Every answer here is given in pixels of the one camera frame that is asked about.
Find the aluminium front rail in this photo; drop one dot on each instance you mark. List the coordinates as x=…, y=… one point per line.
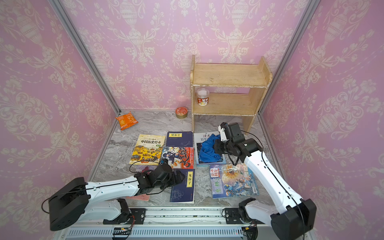
x=170, y=223

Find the navy Guiguzi book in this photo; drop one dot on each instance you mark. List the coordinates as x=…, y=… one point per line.
x=184, y=192

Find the blue cloth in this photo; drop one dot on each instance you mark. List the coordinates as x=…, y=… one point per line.
x=207, y=154

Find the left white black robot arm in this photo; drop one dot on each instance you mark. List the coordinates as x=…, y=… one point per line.
x=81, y=201

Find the right aluminium corner post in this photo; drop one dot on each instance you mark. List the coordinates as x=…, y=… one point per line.
x=291, y=48

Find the white red cup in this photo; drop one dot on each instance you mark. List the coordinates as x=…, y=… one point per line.
x=203, y=96

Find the orange snack bag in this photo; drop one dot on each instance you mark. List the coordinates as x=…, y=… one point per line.
x=126, y=121

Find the white science magazine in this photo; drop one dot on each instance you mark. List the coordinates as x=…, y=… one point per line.
x=199, y=138

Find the red manga comic book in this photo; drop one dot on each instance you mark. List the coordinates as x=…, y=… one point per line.
x=178, y=157

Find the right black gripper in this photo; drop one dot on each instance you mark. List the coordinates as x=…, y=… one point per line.
x=218, y=147

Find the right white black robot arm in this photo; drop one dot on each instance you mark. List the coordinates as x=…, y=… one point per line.
x=291, y=216

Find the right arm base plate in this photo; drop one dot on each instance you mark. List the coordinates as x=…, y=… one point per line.
x=233, y=217

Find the Hamlet purple red book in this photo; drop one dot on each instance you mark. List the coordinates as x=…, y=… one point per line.
x=141, y=168

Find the left aluminium corner post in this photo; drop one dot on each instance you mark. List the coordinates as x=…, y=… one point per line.
x=73, y=33

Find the dark blue book yellow label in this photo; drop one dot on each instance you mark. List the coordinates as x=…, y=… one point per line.
x=180, y=139

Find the aluminium corner post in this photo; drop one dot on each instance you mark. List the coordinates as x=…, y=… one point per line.
x=73, y=33
x=291, y=48

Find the yellow history picture book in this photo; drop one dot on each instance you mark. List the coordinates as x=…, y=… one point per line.
x=148, y=150

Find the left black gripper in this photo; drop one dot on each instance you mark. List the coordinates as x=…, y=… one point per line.
x=175, y=181

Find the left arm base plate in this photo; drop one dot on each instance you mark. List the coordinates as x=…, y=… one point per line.
x=135, y=216

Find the colourful sunflower magazine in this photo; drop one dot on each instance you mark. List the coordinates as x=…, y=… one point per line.
x=230, y=181

